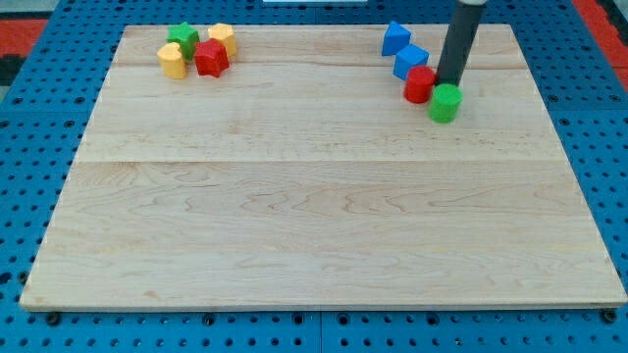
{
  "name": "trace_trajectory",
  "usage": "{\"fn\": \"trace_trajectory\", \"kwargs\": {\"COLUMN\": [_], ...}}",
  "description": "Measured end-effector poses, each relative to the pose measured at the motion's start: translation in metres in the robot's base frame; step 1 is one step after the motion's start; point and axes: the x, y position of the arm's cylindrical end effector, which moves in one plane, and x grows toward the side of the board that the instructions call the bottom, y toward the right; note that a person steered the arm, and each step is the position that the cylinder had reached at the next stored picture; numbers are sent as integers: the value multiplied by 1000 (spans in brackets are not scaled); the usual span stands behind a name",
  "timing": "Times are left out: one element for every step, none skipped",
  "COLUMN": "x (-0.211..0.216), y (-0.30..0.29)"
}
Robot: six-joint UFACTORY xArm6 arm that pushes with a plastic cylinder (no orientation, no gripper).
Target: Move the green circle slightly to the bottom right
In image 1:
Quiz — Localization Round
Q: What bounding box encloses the green cylinder block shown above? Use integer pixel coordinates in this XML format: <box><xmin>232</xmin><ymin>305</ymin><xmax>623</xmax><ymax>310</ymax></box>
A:
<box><xmin>428</xmin><ymin>83</ymin><xmax>463</xmax><ymax>124</ymax></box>

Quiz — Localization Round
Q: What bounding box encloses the light wooden board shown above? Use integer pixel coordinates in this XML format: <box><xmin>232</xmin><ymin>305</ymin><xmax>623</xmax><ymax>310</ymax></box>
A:
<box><xmin>21</xmin><ymin>25</ymin><xmax>627</xmax><ymax>312</ymax></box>

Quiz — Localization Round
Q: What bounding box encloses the red cylinder block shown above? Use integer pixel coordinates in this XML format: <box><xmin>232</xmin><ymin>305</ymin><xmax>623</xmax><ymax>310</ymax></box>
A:
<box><xmin>403</xmin><ymin>66</ymin><xmax>436</xmax><ymax>104</ymax></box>

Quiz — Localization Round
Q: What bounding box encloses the blue cube block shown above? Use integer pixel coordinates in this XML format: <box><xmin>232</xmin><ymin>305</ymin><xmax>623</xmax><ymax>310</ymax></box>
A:
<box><xmin>392</xmin><ymin>44</ymin><xmax>430</xmax><ymax>80</ymax></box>

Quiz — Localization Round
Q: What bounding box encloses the red star block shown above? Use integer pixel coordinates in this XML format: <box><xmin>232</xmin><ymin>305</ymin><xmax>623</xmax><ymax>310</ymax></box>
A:
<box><xmin>193</xmin><ymin>38</ymin><xmax>230</xmax><ymax>77</ymax></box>

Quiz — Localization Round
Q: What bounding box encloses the blue triangle block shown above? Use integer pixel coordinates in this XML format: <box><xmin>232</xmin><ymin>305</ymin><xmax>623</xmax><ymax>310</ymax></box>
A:
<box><xmin>382</xmin><ymin>21</ymin><xmax>411</xmax><ymax>56</ymax></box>

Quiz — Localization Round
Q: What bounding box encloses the yellow hexagon block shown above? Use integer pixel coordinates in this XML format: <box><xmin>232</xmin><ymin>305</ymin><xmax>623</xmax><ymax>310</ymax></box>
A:
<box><xmin>207</xmin><ymin>23</ymin><xmax>237</xmax><ymax>57</ymax></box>

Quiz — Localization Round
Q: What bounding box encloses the yellow heart block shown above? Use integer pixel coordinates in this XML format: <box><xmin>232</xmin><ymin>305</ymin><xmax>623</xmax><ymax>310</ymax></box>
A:
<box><xmin>157</xmin><ymin>42</ymin><xmax>187</xmax><ymax>79</ymax></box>

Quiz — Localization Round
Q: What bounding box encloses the green star block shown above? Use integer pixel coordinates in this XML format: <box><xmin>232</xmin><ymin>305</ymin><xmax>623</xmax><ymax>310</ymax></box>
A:
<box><xmin>167</xmin><ymin>22</ymin><xmax>200</xmax><ymax>61</ymax></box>

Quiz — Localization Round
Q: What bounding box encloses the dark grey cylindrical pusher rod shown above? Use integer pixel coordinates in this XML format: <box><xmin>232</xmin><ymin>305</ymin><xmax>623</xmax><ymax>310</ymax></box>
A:
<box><xmin>436</xmin><ymin>0</ymin><xmax>488</xmax><ymax>86</ymax></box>

